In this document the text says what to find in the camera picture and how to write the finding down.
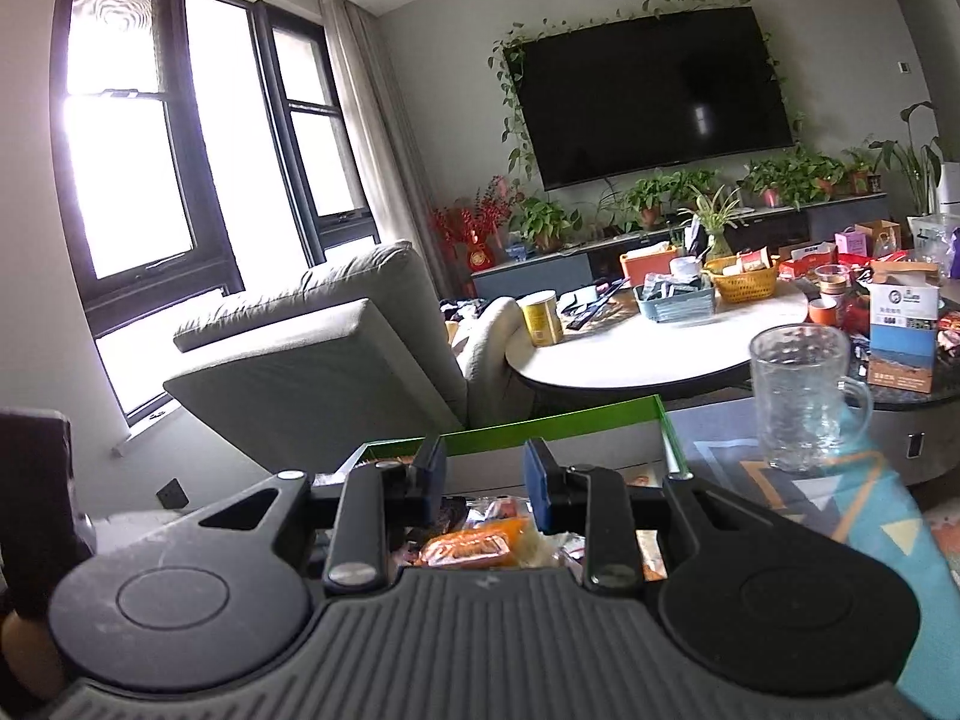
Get pile of clothes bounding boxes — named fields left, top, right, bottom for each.
left=439, top=298, right=488, bottom=346

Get red box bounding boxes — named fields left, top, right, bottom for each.
left=780, top=241, right=837, bottom=278

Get yellow can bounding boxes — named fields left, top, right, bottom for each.
left=519, top=290, right=565, bottom=347

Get grey armchair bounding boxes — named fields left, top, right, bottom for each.
left=163, top=240, right=526, bottom=451

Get white air purifier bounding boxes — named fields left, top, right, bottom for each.
left=934, top=161, right=960, bottom=215

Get spider plant in vase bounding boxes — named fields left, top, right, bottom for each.
left=675, top=187, right=747, bottom=260

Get white box with dark label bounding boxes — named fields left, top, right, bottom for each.
left=868, top=281, right=942, bottom=395

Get narrow dark framed window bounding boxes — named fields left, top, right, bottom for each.
left=251, top=4, right=380, bottom=248

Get tall leafy plant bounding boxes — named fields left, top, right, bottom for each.
left=870, top=101, right=942, bottom=215

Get small potted plant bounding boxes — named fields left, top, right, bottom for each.
left=844, top=146, right=878, bottom=192

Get green cardboard box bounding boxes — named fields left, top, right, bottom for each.
left=334, top=395, right=695, bottom=541

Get large dark framed window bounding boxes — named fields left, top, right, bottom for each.
left=56, top=0, right=248, bottom=316

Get wall-mounted television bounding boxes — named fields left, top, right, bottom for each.
left=517, top=6, right=796, bottom=192

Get dark chopsticks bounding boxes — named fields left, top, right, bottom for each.
left=566, top=277, right=631, bottom=331

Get round white table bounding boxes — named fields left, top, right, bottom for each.
left=504, top=289, right=811, bottom=395

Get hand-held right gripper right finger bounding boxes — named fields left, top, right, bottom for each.
left=523, top=437, right=807, bottom=590

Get brown paper bag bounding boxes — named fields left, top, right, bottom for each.
left=855, top=220, right=905, bottom=260

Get red flower arrangement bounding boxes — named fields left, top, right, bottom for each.
left=429, top=176, right=526, bottom=271

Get orange box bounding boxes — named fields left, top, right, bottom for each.
left=619, top=244, right=680, bottom=287

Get trailing vine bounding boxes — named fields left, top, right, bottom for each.
left=487, top=0, right=803, bottom=181

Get potted pothos plant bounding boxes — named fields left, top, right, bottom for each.
left=626, top=169, right=717, bottom=230
left=514, top=195, right=582, bottom=252
left=742, top=150, right=845, bottom=207

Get yellow woven basket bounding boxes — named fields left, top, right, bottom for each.
left=703, top=253, right=781, bottom=305

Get long beige red-print packet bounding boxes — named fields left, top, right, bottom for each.
left=636, top=531, right=668, bottom=581

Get orange bread packet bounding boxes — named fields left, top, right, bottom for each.
left=418, top=516, right=526, bottom=569

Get person's left hand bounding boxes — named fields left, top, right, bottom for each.
left=0, top=611, right=65, bottom=700

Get dark round side table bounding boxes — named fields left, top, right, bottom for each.
left=825, top=300, right=960, bottom=488

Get beige curtain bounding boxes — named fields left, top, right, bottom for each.
left=319, top=0, right=443, bottom=301

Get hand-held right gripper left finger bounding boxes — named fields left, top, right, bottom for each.
left=196, top=435, right=449, bottom=592

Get glass mug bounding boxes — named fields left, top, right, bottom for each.
left=750, top=324, right=875, bottom=473

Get grey television cabinet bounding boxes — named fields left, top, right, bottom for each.
left=471, top=191, right=890, bottom=301

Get blue plastic basket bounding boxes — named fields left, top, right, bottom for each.
left=634, top=274, right=717, bottom=323

